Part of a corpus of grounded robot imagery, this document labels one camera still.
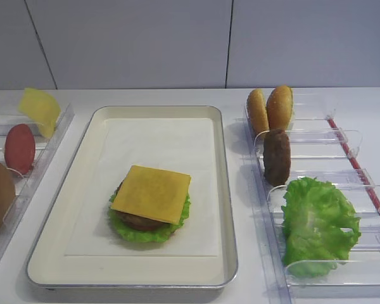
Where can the green lettuce under burger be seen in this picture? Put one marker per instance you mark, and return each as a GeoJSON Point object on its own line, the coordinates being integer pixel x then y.
{"type": "Point", "coordinates": [159, 235]}

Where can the sesame top bun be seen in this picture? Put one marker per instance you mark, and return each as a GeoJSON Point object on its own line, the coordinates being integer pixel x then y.
{"type": "Point", "coordinates": [256, 108]}

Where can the clear acrylic rack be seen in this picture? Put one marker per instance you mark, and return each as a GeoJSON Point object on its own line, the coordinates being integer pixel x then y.
{"type": "Point", "coordinates": [27, 184]}
{"type": "Point", "coordinates": [316, 153]}

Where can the red tomato slice in rack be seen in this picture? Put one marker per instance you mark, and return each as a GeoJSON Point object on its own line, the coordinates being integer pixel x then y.
{"type": "Point", "coordinates": [19, 148]}

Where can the clear acrylic right rack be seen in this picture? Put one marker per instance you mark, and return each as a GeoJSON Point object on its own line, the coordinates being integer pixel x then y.
{"type": "Point", "coordinates": [316, 153]}

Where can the yellow cheese slice in rack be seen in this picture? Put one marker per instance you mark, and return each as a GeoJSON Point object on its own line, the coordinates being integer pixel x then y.
{"type": "Point", "coordinates": [41, 108]}

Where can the upright bun in rack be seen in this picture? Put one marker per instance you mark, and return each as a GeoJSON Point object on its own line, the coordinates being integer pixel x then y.
{"type": "Point", "coordinates": [280, 107]}

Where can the red rail strip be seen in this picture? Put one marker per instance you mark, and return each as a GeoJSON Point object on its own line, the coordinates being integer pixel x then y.
{"type": "Point", "coordinates": [355, 165]}

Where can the cream metal baking tray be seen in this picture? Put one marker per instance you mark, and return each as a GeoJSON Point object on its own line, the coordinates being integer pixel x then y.
{"type": "Point", "coordinates": [49, 265]}

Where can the brown patty on burger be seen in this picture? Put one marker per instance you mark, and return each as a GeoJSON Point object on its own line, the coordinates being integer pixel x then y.
{"type": "Point", "coordinates": [138, 222]}

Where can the brown patty in rack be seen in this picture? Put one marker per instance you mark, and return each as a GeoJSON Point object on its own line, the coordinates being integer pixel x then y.
{"type": "Point", "coordinates": [276, 157]}

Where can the orange cheese slice on burger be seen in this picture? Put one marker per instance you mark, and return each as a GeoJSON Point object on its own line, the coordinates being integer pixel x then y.
{"type": "Point", "coordinates": [152, 193]}

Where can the white parchment paper sheet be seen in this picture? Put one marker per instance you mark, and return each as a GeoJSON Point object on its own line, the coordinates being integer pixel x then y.
{"type": "Point", "coordinates": [183, 145]}

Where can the green lettuce leaf in rack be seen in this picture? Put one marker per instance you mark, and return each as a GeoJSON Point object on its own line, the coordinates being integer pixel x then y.
{"type": "Point", "coordinates": [320, 227]}

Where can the clear acrylic left rack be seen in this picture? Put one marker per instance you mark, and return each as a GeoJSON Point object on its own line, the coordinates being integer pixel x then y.
{"type": "Point", "coordinates": [27, 184]}

